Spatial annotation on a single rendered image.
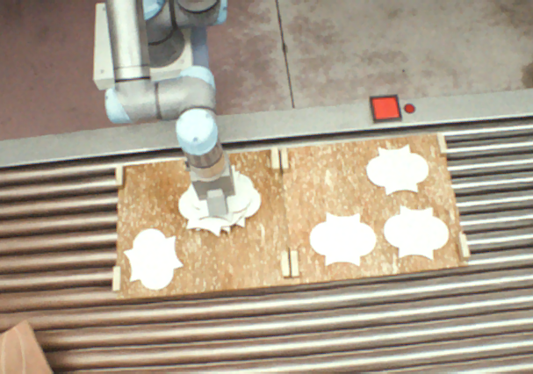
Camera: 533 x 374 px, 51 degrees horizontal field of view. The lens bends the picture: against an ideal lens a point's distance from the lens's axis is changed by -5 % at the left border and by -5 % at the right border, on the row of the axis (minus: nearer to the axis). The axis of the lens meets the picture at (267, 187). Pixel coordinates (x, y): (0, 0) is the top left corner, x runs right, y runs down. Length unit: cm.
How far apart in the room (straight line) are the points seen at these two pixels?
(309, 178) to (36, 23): 220
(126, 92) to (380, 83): 172
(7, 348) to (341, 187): 84
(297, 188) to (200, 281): 32
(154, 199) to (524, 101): 100
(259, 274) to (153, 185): 35
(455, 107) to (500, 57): 136
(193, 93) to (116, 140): 48
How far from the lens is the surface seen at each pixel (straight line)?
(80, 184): 157
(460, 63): 287
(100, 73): 173
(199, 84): 118
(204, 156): 114
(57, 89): 299
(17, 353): 136
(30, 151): 168
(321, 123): 153
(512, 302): 142
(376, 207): 141
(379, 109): 155
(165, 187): 147
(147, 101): 118
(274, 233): 138
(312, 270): 135
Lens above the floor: 223
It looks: 65 degrees down
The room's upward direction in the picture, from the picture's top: 10 degrees counter-clockwise
